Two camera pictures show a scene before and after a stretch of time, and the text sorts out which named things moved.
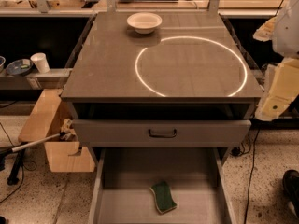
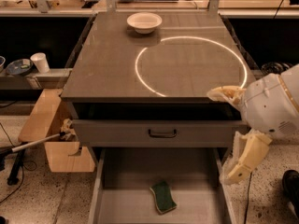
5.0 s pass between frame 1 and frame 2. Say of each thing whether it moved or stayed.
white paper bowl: stayed
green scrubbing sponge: stayed
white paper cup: stayed
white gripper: moved
